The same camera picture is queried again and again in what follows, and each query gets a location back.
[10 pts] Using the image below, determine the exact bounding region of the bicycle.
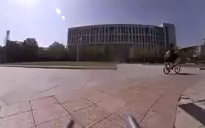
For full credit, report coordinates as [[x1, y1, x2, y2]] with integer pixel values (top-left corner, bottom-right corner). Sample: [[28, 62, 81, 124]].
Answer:
[[162, 61, 183, 75]]

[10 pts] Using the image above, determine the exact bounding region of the low building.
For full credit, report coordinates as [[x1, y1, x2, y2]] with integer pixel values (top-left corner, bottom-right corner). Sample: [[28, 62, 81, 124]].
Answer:
[[181, 43, 205, 63]]

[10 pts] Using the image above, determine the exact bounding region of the grass field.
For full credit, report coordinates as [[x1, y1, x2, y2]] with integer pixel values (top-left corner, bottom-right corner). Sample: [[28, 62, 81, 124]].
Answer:
[[3, 60, 118, 71]]

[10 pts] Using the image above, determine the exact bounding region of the person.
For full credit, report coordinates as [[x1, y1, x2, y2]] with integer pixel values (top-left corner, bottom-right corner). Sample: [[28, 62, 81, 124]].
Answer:
[[163, 43, 184, 68]]

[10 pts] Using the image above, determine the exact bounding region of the grey paved plaza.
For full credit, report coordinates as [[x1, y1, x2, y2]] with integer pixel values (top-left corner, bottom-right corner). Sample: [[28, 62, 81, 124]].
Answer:
[[0, 63, 205, 128]]

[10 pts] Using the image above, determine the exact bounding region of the broken pale paving patch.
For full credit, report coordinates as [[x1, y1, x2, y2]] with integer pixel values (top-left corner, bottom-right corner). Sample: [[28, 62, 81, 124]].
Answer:
[[175, 94, 205, 128]]

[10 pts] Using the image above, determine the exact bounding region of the robot's own part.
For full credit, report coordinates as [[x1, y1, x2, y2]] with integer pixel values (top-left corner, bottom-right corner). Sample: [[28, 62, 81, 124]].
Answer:
[[65, 119, 76, 128], [125, 112, 140, 128]]

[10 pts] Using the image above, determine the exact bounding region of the tall tower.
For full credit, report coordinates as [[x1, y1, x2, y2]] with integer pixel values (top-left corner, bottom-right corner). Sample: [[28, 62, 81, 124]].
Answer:
[[3, 29, 11, 64]]

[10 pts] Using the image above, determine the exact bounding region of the large grey office building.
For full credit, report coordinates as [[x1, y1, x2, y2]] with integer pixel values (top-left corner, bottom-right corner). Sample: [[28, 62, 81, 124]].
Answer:
[[67, 21, 178, 63]]

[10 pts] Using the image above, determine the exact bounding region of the row of trees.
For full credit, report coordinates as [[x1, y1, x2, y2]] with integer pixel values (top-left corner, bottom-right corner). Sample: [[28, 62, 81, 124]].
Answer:
[[0, 41, 205, 65]]

